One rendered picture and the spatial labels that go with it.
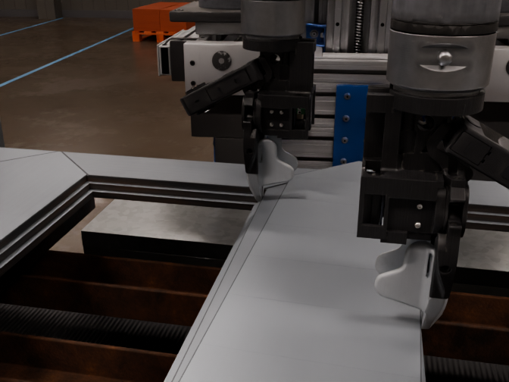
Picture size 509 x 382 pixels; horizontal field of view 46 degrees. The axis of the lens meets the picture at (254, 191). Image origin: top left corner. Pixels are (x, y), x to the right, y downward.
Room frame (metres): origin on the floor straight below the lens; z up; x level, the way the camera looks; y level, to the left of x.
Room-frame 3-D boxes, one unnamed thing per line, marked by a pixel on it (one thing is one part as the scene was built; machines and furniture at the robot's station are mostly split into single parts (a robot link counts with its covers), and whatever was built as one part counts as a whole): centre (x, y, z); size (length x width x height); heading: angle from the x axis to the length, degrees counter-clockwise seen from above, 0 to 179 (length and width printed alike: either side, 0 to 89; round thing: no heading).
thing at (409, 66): (0.45, -0.14, 1.07); 0.08 x 0.08 x 0.05
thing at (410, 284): (0.44, -0.13, 0.88); 0.06 x 0.03 x 0.09; 78
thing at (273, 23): (0.73, -0.02, 1.07); 0.08 x 0.08 x 0.05
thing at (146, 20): (8.34, 1.09, 0.20); 1.15 x 0.85 x 0.40; 174
